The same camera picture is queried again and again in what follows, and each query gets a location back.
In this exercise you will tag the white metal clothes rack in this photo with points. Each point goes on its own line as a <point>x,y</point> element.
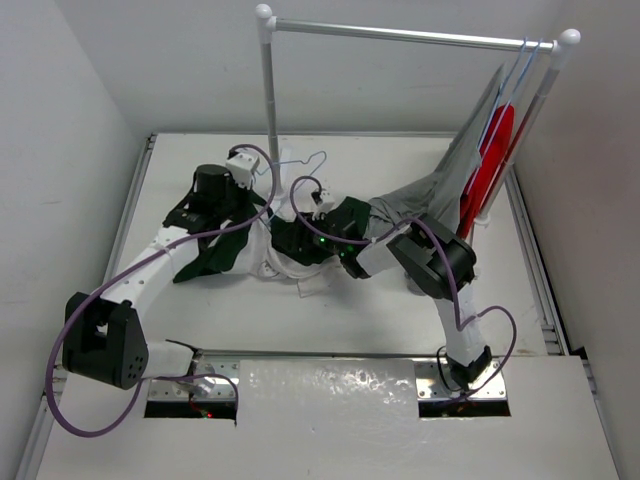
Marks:
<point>559,51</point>

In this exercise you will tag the light blue hanger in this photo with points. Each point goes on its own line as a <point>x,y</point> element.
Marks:
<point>289,169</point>

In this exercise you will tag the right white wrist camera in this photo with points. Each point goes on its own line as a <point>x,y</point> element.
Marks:
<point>324,202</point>

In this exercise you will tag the green and white t shirt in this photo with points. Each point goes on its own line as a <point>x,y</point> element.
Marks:
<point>254,250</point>

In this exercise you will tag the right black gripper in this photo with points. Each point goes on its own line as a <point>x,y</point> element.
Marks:
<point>296,235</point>

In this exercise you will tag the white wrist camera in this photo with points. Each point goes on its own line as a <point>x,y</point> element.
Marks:
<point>242,166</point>
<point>324,202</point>

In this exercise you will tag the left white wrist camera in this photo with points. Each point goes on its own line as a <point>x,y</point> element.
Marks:
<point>242,166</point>

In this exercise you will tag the grey t shirt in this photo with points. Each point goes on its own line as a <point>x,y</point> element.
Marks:
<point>438,193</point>

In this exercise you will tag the red t shirt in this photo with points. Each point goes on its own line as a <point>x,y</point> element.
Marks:
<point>493,150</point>

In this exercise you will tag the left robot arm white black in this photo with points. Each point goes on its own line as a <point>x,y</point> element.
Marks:
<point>106,340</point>

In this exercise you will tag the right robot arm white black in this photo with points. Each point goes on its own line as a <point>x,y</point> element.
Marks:
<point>440,264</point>

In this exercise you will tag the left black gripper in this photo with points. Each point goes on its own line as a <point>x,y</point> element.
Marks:
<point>244,195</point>

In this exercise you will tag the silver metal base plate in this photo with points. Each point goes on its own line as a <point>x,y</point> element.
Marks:
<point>216,377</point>

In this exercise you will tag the blue hanger with red shirt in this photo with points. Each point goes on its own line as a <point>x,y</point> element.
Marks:
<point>511,80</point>

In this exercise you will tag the blue hanger with grey shirt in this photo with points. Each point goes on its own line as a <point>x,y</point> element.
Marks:
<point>482,109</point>

